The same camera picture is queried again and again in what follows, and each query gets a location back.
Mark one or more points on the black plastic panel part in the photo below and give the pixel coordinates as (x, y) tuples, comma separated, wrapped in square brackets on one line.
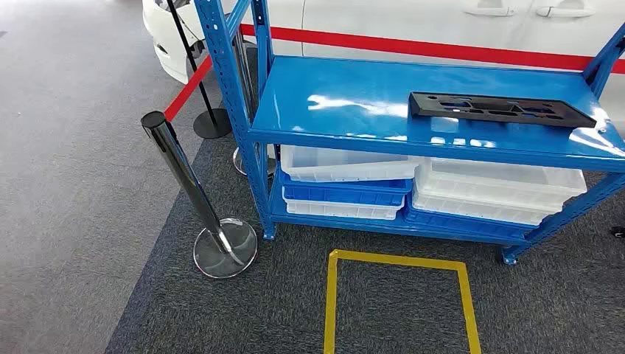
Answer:
[(561, 117)]

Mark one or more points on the blue metal shelf rack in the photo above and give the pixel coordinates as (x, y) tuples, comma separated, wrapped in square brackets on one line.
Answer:
[(342, 97)]

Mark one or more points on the white plastic bin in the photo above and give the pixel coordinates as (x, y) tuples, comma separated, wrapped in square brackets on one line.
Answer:
[(337, 210), (468, 209), (498, 183), (342, 168)]

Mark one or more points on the blue plastic bin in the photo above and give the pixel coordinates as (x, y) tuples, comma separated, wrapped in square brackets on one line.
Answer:
[(342, 194), (459, 225)]

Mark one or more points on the red barrier belt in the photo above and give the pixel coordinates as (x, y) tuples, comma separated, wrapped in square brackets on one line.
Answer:
[(188, 88), (415, 47)]

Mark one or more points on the white car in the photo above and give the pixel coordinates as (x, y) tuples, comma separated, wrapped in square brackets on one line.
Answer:
[(390, 19)]

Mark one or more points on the chrome stanchion post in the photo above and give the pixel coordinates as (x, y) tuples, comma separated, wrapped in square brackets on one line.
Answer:
[(183, 166), (242, 63)]

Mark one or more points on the black stanchion post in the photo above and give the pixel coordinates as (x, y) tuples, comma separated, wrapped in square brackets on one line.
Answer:
[(195, 73)]

